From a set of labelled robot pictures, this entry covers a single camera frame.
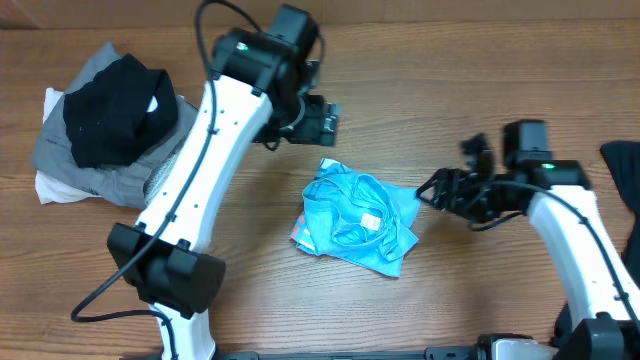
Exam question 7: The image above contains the light blue printed t-shirt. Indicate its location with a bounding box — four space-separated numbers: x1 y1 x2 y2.
290 158 420 278

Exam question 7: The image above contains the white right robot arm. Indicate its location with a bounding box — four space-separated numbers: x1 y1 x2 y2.
415 135 639 359

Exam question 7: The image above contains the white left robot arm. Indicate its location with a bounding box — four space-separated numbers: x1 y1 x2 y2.
107 25 339 359

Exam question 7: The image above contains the black folded garment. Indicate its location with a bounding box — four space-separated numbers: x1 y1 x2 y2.
63 54 178 168

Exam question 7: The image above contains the grey folded garment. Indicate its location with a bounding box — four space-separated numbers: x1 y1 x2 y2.
31 41 201 210

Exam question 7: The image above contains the white folded garment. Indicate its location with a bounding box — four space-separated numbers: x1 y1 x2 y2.
35 87 98 205

